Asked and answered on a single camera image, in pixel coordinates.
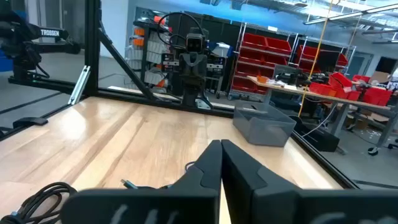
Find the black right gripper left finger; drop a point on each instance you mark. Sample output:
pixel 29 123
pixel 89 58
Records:
pixel 174 205

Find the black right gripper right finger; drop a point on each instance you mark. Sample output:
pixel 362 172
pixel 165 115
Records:
pixel 267 202

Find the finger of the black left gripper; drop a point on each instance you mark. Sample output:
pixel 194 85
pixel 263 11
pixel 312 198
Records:
pixel 200 67
pixel 186 67

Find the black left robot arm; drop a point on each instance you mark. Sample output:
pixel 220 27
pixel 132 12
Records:
pixel 190 93

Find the black Trossen-labelled robot arm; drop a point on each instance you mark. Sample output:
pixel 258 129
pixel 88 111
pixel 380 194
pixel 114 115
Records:
pixel 49 32

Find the shelf with white parts bins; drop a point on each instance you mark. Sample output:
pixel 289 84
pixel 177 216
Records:
pixel 154 46

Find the translucent grey plastic bin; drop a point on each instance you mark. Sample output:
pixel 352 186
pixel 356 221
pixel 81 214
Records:
pixel 264 130

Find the black computer tower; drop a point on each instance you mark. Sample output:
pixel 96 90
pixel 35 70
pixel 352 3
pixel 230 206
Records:
pixel 317 140

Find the wooden work table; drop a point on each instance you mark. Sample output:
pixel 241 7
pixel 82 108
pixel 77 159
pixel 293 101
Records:
pixel 311 95

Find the red plastic bin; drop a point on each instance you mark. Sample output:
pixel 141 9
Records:
pixel 321 89
pixel 377 96
pixel 340 80

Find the ceiling light fixture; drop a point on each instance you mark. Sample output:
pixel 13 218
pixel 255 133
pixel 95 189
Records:
pixel 348 15

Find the black table clamp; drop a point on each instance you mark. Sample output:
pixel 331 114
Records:
pixel 29 122

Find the cardboard box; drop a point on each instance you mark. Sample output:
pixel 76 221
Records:
pixel 379 77

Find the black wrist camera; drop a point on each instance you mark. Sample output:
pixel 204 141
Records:
pixel 195 42

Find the black aluminium table frame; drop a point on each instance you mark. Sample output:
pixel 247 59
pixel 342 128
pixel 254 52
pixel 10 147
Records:
pixel 92 46

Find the silver metal bracket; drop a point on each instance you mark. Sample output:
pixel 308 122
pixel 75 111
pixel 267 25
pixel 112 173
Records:
pixel 79 85

